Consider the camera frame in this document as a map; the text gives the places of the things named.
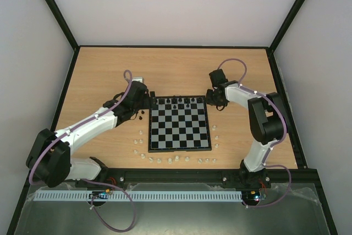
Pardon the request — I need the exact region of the black aluminium rail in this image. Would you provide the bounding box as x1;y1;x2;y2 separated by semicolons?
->
27;166;320;189

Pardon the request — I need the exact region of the white slotted cable duct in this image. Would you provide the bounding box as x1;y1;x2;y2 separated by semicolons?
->
34;190;242;203

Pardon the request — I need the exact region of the black and white chessboard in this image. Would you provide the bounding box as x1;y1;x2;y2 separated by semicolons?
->
148;95;212;153

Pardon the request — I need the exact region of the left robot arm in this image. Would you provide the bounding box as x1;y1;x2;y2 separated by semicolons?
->
26;80;156;188

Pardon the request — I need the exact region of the black cage frame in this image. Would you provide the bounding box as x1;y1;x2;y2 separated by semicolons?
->
1;0;351;234

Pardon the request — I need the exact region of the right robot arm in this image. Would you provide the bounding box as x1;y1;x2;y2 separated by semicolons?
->
206;69;289;187

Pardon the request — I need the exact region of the clear plastic sheet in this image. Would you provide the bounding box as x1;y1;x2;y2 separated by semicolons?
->
14;184;329;234

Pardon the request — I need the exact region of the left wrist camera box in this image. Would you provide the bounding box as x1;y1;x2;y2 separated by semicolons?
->
132;76;144;83

